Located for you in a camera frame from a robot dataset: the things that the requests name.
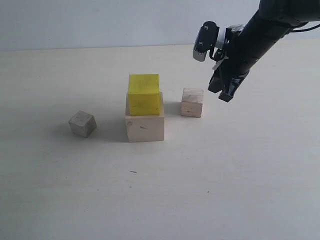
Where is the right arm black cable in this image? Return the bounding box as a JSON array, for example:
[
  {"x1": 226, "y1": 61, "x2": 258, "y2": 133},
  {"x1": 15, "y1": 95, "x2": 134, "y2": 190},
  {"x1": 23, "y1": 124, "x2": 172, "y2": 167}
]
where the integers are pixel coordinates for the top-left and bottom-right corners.
[{"x1": 289, "y1": 22, "x2": 320, "y2": 33}]

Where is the large wooden cube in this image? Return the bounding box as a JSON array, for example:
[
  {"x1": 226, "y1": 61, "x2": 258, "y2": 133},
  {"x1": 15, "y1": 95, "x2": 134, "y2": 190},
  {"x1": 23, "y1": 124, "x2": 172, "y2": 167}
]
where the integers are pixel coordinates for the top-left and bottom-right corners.
[{"x1": 124, "y1": 92, "x2": 165, "y2": 143}]

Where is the small wooden cube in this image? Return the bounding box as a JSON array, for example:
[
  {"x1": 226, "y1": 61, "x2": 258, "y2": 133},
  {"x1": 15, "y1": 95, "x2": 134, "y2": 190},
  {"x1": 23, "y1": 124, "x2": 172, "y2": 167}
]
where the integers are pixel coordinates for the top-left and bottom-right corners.
[{"x1": 68, "y1": 110, "x2": 97, "y2": 138}]

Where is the medium wooden cube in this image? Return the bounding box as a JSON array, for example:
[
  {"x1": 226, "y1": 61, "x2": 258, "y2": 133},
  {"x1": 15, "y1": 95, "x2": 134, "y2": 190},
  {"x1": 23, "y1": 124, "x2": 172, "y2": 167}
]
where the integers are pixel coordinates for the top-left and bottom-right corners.
[{"x1": 180, "y1": 87, "x2": 204, "y2": 118}]

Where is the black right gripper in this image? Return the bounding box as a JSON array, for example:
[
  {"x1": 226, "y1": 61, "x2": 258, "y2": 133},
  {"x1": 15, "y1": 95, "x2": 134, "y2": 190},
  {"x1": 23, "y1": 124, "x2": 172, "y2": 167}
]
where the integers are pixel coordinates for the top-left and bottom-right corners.
[{"x1": 208, "y1": 11, "x2": 290, "y2": 103}]

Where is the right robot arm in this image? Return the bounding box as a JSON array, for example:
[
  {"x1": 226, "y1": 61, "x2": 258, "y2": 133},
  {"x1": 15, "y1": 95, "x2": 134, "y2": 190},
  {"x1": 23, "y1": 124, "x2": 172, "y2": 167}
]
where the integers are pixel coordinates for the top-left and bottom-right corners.
[{"x1": 208, "y1": 0, "x2": 320, "y2": 102}]

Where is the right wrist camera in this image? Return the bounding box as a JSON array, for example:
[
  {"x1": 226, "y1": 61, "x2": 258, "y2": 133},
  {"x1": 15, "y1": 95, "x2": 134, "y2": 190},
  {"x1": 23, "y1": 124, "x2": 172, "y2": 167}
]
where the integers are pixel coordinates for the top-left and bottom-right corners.
[{"x1": 192, "y1": 21, "x2": 245, "y2": 62}]

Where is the yellow cube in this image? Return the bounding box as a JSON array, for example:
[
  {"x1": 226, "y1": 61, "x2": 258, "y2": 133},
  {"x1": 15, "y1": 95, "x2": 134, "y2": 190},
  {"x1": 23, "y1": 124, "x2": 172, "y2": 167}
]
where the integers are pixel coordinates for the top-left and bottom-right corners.
[{"x1": 127, "y1": 74, "x2": 160, "y2": 116}]

